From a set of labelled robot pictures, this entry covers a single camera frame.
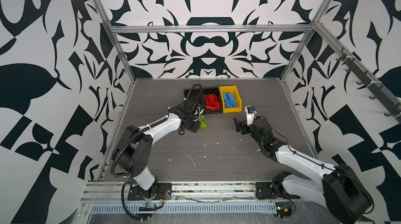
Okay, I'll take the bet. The black bin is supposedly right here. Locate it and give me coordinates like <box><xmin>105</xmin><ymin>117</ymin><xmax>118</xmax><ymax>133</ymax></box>
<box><xmin>203</xmin><ymin>87</ymin><xmax>223</xmax><ymax>114</ymax></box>
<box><xmin>184</xmin><ymin>87</ymin><xmax>205</xmax><ymax>104</ymax></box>

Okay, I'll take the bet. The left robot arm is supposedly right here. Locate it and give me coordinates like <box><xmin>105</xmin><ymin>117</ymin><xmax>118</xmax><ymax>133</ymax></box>
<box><xmin>110</xmin><ymin>99</ymin><xmax>203</xmax><ymax>191</ymax></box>

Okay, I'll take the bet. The white cable duct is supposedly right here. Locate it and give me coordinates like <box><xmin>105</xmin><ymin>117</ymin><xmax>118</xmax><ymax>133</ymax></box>
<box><xmin>90</xmin><ymin>202</ymin><xmax>277</xmax><ymax>214</ymax></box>

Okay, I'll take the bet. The electronics board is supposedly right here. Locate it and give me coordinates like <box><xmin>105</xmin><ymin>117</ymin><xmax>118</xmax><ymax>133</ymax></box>
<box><xmin>274</xmin><ymin>205</ymin><xmax>294</xmax><ymax>219</ymax></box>
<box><xmin>138</xmin><ymin>200</ymin><xmax>164</xmax><ymax>211</ymax></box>

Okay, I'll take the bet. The yellow bin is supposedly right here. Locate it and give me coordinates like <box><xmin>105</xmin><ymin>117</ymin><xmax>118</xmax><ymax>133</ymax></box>
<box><xmin>219</xmin><ymin>86</ymin><xmax>242</xmax><ymax>113</ymax></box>

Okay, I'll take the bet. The left electronics board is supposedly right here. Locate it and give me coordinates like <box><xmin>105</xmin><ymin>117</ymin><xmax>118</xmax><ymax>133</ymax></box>
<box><xmin>138</xmin><ymin>200</ymin><xmax>164</xmax><ymax>211</ymax></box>

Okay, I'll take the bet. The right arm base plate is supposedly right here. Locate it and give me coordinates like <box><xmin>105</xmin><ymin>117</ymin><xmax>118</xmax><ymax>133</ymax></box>
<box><xmin>255</xmin><ymin>182</ymin><xmax>300</xmax><ymax>200</ymax></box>

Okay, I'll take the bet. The aluminium front rail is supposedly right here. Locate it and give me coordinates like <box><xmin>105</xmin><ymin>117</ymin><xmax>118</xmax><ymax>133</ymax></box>
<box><xmin>80</xmin><ymin>176</ymin><xmax>326</xmax><ymax>203</ymax></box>

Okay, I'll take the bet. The blue lego bottom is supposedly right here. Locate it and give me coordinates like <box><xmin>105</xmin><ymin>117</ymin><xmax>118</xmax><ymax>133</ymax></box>
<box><xmin>222</xmin><ymin>93</ymin><xmax>238</xmax><ymax>109</ymax></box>

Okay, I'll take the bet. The green lego 2x4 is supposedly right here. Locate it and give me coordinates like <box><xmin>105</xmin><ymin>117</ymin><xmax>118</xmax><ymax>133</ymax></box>
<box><xmin>200</xmin><ymin>121</ymin><xmax>207</xmax><ymax>129</ymax></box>

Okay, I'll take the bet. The left black bin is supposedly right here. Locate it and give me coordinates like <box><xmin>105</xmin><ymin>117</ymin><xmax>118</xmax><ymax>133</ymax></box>
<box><xmin>184</xmin><ymin>87</ymin><xmax>205</xmax><ymax>104</ymax></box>

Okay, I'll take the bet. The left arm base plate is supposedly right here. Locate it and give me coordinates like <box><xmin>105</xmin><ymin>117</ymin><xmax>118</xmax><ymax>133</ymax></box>
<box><xmin>127</xmin><ymin>183</ymin><xmax>172</xmax><ymax>201</ymax></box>

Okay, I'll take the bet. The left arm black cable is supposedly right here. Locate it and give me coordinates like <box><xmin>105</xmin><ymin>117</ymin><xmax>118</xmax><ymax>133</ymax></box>
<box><xmin>169</xmin><ymin>83</ymin><xmax>204</xmax><ymax>115</ymax></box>

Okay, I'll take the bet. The middle black bin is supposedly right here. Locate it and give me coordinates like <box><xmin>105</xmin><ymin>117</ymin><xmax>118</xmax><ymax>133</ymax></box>
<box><xmin>203</xmin><ymin>87</ymin><xmax>223</xmax><ymax>114</ymax></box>

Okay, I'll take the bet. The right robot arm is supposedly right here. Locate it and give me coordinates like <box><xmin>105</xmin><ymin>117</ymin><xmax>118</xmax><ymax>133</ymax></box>
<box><xmin>234</xmin><ymin>116</ymin><xmax>374</xmax><ymax>224</ymax></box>

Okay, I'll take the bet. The right electronics board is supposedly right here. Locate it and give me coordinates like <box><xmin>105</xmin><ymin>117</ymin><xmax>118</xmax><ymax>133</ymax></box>
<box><xmin>274</xmin><ymin>205</ymin><xmax>294</xmax><ymax>219</ymax></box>

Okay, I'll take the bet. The red lego cluster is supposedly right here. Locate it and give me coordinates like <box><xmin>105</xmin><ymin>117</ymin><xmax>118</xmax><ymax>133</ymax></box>
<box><xmin>204</xmin><ymin>93</ymin><xmax>221</xmax><ymax>111</ymax></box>

